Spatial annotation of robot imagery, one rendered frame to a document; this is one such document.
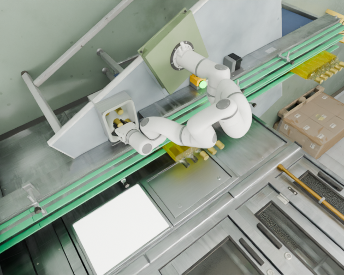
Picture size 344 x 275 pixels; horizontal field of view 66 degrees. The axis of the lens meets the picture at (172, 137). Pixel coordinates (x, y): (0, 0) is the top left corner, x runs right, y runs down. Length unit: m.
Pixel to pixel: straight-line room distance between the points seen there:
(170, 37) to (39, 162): 1.14
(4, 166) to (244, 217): 1.50
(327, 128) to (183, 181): 4.09
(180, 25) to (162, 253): 1.09
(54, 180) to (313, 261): 1.33
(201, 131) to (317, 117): 4.63
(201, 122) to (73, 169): 0.79
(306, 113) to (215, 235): 4.29
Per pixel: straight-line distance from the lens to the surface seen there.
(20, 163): 1.96
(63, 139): 1.42
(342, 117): 5.68
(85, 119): 1.39
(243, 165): 1.68
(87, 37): 1.84
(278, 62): 1.98
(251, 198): 1.58
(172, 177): 1.56
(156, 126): 1.07
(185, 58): 1.34
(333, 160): 5.96
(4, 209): 1.53
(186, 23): 1.37
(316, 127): 5.30
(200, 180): 1.54
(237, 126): 1.00
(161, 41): 1.31
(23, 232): 1.53
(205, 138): 0.97
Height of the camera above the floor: 1.78
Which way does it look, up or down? 33 degrees down
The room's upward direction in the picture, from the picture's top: 135 degrees clockwise
